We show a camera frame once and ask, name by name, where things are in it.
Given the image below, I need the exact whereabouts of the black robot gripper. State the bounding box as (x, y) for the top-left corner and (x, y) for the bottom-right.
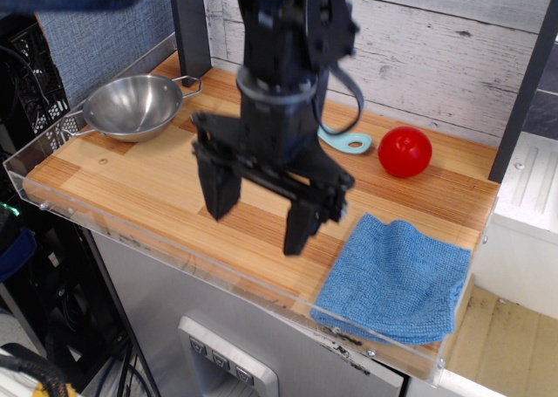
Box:
(192, 73), (355, 256)

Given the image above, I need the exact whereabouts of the blue microfiber cloth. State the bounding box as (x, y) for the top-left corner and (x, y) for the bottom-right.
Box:
(310, 214), (471, 345)

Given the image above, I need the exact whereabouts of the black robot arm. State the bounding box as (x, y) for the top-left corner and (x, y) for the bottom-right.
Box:
(192, 0), (363, 256)

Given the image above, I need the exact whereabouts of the light blue scrub brush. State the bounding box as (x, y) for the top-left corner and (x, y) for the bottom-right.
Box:
(317, 127), (372, 155)

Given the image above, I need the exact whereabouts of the stainless steel cabinet with dispenser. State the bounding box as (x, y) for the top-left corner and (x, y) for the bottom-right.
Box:
(92, 233), (406, 396)

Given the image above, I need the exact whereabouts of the red ball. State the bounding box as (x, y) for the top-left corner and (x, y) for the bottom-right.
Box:
(378, 127), (432, 178)

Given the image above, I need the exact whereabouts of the blue fabric panel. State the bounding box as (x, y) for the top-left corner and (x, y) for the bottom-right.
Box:
(37, 0), (175, 107)

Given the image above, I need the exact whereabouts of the black plastic crate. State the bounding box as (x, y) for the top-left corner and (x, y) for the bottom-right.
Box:
(1, 16), (70, 147)

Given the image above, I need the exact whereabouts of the white plastic unit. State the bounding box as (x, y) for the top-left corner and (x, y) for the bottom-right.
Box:
(472, 133), (557, 318)

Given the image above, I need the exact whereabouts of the stainless steel bowl with handles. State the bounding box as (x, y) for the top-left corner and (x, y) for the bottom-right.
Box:
(59, 74), (202, 143)

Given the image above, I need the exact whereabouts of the dark grey left post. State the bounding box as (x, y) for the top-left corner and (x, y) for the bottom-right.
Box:
(171, 0), (212, 78)

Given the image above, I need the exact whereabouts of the dark grey vertical post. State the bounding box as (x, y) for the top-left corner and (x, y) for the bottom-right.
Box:
(488, 0), (557, 183)

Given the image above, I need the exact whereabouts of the black braided cable sleeve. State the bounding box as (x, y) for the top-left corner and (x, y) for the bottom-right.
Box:
(0, 353), (66, 397)

